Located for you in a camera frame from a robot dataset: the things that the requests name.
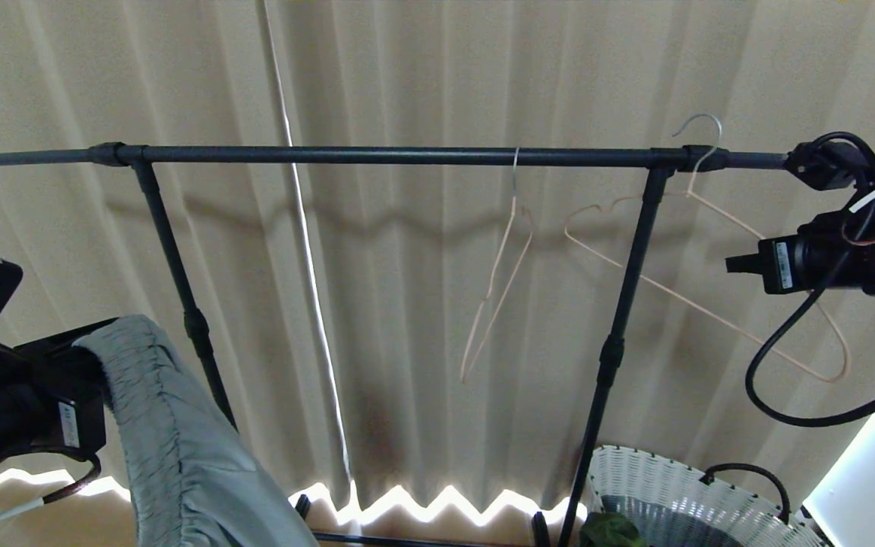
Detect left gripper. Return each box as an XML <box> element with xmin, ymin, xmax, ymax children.
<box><xmin>0</xmin><ymin>319</ymin><xmax>115</xmax><ymax>472</ymax></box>

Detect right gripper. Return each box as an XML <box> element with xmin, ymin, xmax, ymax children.
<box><xmin>757</xmin><ymin>226</ymin><xmax>875</xmax><ymax>297</ymax></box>

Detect pink clothes hanger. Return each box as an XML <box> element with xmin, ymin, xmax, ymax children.
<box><xmin>563</xmin><ymin>112</ymin><xmax>851</xmax><ymax>384</ymax></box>
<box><xmin>459</xmin><ymin>148</ymin><xmax>535</xmax><ymax>384</ymax></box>

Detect pale grey shorts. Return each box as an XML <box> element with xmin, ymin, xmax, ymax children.
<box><xmin>73</xmin><ymin>314</ymin><xmax>321</xmax><ymax>547</ymax></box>

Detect white laundry basket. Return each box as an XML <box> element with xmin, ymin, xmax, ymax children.
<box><xmin>586</xmin><ymin>444</ymin><xmax>826</xmax><ymax>547</ymax></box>

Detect black clothes rack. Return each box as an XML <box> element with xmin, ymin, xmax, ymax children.
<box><xmin>0</xmin><ymin>141</ymin><xmax>795</xmax><ymax>547</ymax></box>

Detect green garment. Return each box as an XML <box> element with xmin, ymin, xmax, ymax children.
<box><xmin>578</xmin><ymin>511</ymin><xmax>648</xmax><ymax>547</ymax></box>

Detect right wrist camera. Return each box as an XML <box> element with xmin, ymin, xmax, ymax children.
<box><xmin>785</xmin><ymin>135</ymin><xmax>875</xmax><ymax>232</ymax></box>

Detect black cable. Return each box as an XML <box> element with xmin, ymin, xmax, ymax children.
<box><xmin>745</xmin><ymin>133</ymin><xmax>875</xmax><ymax>428</ymax></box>

